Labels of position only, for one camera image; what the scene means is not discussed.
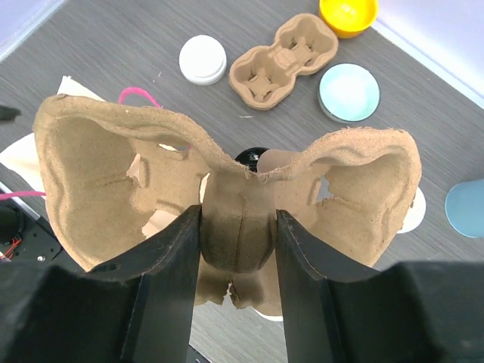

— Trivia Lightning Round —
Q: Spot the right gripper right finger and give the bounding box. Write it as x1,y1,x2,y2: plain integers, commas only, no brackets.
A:
275,210,483,362

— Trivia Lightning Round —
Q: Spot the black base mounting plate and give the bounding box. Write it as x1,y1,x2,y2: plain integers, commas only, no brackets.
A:
1,195,82,272

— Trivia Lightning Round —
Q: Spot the orange bowl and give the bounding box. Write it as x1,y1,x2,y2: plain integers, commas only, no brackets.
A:
318,0,379,39

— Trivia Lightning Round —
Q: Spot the blue straw holder cup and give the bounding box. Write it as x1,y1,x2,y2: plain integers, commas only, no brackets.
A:
445,179,484,238

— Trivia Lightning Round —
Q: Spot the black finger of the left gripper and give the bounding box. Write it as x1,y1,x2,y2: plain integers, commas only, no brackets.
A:
0,105,21,122

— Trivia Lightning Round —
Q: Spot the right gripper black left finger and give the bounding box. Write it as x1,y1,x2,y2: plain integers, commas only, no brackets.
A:
1,206,203,362

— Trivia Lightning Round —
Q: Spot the cardboard cup carrier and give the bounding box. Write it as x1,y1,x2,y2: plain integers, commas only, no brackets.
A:
32,94,424,318
229,13,339,110

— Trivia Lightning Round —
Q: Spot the white cup lid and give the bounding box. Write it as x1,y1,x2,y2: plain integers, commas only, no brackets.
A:
398,188,427,234
178,35,227,85
256,310,284,322

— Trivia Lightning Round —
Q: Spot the light green bowl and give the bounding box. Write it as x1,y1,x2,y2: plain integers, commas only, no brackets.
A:
318,63,381,124

